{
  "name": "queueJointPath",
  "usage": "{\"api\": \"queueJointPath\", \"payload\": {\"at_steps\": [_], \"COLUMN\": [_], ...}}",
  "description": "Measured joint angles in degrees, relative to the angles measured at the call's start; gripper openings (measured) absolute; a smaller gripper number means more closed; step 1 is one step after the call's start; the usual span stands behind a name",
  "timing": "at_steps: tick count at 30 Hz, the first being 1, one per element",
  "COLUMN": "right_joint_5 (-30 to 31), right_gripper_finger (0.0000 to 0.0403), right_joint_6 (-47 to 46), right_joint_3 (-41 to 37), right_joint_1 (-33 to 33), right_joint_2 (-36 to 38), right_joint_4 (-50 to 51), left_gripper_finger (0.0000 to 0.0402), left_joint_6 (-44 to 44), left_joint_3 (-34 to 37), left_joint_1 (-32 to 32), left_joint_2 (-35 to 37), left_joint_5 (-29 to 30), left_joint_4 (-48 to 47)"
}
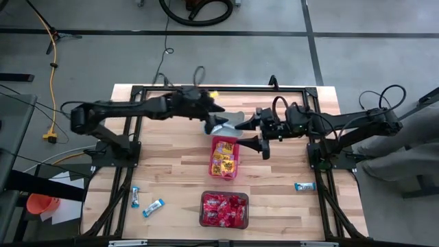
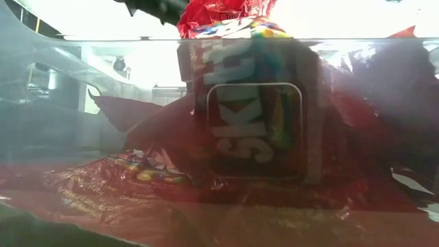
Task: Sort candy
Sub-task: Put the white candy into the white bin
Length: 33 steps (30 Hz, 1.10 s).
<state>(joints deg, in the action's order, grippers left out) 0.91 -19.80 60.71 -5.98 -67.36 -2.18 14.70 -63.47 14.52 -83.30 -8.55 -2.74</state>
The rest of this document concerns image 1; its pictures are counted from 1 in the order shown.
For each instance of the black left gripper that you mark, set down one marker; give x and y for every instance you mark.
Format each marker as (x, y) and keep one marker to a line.
(192, 103)

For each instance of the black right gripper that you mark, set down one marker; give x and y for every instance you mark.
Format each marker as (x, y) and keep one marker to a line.
(291, 121)

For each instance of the yellow Sour Patch bag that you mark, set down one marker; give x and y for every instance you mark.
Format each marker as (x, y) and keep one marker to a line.
(224, 147)
(228, 168)
(223, 157)
(216, 168)

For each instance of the red Skittles bag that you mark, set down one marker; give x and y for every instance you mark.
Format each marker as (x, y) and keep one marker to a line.
(231, 219)
(212, 203)
(233, 202)
(211, 217)

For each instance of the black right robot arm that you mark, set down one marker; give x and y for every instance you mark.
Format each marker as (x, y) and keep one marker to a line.
(356, 120)

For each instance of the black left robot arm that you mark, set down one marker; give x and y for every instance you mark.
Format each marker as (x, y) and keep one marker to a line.
(130, 108)

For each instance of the grey plastic bin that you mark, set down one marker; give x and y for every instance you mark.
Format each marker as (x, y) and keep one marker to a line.
(236, 118)

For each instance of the red plastic bin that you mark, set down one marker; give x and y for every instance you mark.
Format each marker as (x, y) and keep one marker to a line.
(211, 144)

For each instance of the clear plastic bin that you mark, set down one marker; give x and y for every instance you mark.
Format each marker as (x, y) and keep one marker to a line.
(202, 193)

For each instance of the person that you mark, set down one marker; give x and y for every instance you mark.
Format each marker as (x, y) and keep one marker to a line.
(404, 161)

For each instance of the black tripod stand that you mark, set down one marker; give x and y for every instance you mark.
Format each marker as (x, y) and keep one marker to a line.
(68, 35)

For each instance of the white paper sheet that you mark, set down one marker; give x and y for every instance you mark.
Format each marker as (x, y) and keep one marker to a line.
(68, 209)

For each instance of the black desk beam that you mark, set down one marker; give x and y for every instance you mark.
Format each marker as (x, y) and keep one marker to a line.
(41, 185)

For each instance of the orange plastic bucket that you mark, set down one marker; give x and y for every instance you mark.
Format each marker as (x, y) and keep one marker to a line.
(41, 204)

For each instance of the black flat bar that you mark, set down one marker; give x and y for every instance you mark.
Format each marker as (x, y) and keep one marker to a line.
(17, 77)

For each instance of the dark grey desk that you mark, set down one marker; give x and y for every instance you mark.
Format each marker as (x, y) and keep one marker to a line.
(13, 120)

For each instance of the black aluminium table frame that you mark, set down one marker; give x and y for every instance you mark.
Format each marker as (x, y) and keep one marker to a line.
(247, 88)

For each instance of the black curved bracket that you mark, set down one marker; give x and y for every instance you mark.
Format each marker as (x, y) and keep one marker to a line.
(273, 82)

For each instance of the silver metal bracket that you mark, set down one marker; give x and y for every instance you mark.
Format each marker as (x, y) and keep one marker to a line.
(319, 244)
(127, 243)

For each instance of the grey metal table frame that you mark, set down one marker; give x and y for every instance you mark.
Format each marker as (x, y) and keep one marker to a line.
(425, 187)

